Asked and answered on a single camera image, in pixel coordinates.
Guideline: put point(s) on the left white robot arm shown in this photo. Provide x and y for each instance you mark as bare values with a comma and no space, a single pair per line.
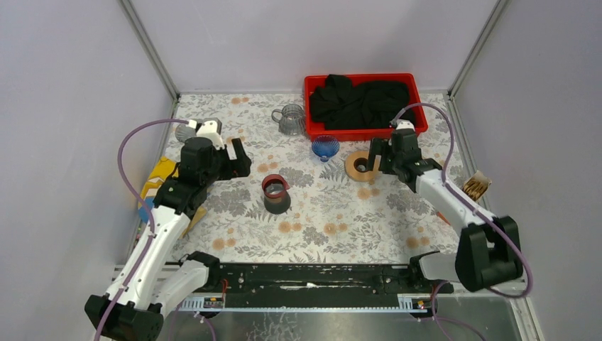
135,304

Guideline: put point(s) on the yellow blue cartoon book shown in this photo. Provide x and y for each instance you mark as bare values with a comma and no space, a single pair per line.
163,168

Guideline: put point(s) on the floral table mat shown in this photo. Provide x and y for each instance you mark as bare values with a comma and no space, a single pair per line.
331,219

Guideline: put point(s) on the black cloth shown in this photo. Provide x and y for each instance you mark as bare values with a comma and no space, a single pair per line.
341,105

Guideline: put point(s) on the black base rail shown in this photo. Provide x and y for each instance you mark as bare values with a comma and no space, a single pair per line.
313,287

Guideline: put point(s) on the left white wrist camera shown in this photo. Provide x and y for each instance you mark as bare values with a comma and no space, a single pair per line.
217,141

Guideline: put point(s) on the dark glass carafe red rim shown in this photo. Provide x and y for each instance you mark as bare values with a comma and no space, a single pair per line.
276,198

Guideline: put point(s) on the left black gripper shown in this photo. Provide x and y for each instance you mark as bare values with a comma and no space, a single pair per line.
234,163

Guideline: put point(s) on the red plastic bin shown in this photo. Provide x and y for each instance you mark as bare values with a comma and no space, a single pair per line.
315,129

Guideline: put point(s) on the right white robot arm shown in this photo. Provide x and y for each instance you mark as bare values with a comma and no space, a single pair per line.
487,252

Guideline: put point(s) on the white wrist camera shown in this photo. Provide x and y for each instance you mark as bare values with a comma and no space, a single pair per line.
403,125
217,141

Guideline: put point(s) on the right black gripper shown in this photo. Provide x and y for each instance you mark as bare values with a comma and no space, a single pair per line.
380,147

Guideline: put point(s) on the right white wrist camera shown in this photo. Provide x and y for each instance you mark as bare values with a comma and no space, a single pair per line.
403,125

